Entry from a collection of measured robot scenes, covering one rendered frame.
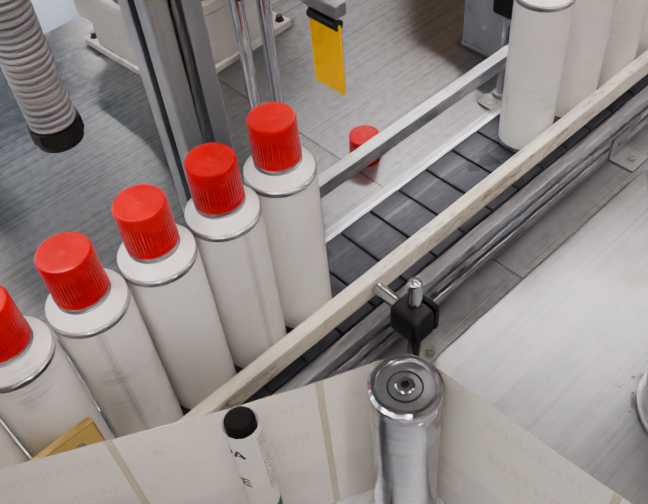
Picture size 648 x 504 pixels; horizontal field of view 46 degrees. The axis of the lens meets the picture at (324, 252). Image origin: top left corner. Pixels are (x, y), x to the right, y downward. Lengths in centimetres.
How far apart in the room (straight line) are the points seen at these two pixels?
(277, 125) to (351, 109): 42
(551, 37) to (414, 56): 32
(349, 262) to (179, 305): 22
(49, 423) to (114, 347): 6
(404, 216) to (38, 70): 36
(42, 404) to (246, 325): 16
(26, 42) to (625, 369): 48
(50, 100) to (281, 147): 15
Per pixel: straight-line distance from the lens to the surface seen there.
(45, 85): 51
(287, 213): 53
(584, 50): 78
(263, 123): 50
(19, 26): 49
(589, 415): 61
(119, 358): 50
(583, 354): 63
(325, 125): 90
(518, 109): 75
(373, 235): 70
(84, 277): 45
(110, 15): 102
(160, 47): 59
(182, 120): 63
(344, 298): 61
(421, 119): 69
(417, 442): 40
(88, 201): 87
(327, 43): 53
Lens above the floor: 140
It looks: 48 degrees down
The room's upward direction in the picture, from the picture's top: 7 degrees counter-clockwise
